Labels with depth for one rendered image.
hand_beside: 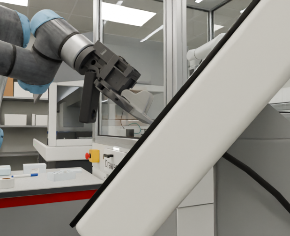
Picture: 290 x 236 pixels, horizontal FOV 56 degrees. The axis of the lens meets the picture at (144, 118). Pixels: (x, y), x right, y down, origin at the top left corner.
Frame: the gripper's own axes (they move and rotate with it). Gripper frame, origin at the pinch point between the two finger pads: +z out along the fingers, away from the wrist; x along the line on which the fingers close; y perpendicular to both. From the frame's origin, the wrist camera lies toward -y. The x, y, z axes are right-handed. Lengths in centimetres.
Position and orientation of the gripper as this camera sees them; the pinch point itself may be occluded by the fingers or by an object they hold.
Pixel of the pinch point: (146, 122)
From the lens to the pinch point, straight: 58.4
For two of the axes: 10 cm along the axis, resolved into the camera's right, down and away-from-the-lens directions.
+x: 2.3, 0.2, 9.7
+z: 7.5, 6.4, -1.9
